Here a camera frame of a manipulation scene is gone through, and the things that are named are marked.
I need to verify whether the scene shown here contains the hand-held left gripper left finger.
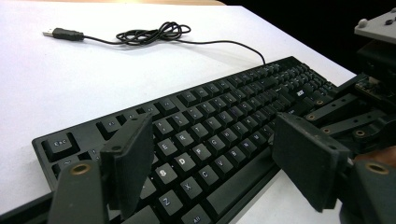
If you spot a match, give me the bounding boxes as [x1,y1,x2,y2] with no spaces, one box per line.
[100,113,155,220]

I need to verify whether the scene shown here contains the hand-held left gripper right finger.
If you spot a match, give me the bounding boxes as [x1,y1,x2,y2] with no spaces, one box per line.
[271,112,350,214]

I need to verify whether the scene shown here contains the black keyboard cable with plug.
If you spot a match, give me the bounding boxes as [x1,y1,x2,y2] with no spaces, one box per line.
[42,21,266,65]

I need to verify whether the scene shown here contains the black computer keyboard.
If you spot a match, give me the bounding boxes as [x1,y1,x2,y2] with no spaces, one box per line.
[32,55,339,224]

